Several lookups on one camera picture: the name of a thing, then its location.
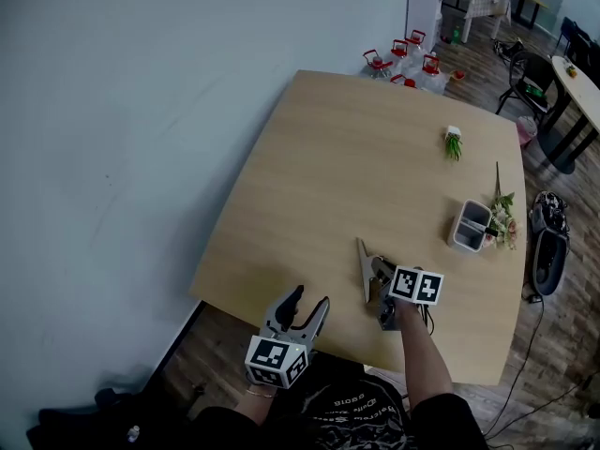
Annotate artificial flower bouquet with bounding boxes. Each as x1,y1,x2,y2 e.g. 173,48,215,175
485,160,523,251

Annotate grey two-compartment organizer box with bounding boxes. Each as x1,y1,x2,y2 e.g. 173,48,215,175
445,198,493,254

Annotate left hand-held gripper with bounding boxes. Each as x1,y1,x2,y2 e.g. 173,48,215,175
244,285,331,389

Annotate white cabinet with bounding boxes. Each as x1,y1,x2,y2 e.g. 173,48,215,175
406,0,444,55

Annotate black marker pen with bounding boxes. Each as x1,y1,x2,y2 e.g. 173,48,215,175
461,220,500,238

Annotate black bag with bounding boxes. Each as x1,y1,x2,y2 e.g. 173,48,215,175
26,375,198,450

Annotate wooden table with white legs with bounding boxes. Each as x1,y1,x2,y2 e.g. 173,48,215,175
188,68,529,387

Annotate black metal chair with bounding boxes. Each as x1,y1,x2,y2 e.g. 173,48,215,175
495,50,571,127

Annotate open grey carrying case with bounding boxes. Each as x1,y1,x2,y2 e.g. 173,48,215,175
529,189,571,297

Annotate table with checkered cloth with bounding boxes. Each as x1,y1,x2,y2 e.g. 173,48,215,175
440,0,513,44

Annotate black power cable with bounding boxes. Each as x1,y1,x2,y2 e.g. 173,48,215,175
482,292,548,440

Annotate person's black printed t-shirt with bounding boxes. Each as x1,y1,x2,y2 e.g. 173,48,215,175
191,352,488,450

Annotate pink plastic bag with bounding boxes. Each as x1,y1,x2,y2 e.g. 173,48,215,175
515,115,538,150

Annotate round white table black legs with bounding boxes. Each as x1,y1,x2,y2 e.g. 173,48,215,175
536,55,600,175

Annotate person's left forearm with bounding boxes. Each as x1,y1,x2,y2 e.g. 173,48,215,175
233,382,278,424

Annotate small potted plant white pot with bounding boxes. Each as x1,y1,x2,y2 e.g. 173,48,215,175
442,125,464,163

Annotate black office chair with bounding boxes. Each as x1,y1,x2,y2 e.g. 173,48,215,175
557,16,600,68

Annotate person's right forearm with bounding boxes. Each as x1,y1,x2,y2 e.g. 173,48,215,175
396,301,455,405

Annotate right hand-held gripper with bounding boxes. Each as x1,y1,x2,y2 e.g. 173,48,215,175
369,257,444,332

